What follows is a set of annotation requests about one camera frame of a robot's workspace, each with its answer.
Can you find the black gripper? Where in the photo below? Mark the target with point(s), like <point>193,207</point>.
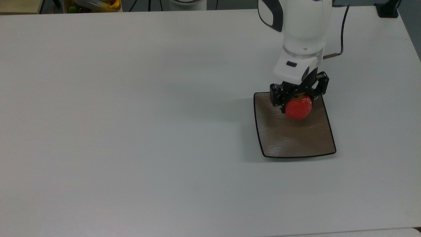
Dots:
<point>277,93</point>

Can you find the red apple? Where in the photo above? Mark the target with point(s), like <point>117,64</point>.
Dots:
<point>298,107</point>

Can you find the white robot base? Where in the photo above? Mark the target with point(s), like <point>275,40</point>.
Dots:
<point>187,4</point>

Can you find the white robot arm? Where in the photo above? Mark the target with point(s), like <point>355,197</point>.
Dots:
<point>304,26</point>

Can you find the square brown ceramic plate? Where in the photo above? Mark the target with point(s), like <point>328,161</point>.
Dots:
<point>296,138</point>

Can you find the black stand base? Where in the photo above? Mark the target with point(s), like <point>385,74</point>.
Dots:
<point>388,9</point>

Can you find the yellow toy banana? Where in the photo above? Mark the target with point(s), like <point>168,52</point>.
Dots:
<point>111,6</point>

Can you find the clear bin of toy fruit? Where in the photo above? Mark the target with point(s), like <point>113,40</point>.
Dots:
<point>88,6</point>

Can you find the beige box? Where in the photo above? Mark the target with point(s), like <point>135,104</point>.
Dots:
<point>19,6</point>

